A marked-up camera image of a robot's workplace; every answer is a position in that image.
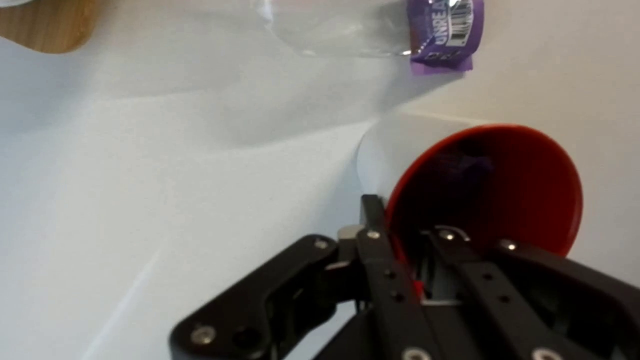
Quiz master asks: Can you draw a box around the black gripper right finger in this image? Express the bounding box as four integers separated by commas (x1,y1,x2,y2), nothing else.
419,226,640,360

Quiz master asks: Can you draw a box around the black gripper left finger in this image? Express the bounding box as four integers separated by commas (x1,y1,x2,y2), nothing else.
168,193,435,360

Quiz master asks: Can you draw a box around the white mug red interior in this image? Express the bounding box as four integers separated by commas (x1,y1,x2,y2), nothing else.
355,110,586,307

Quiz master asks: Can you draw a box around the clear plastic zip bag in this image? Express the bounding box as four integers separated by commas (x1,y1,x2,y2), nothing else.
251,0,410,65

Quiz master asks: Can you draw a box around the purple candy packet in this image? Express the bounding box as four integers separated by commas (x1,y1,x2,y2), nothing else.
406,0,484,75

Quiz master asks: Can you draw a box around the wooden cup dispenser stand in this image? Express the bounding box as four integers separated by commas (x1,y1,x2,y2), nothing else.
0,0,101,53

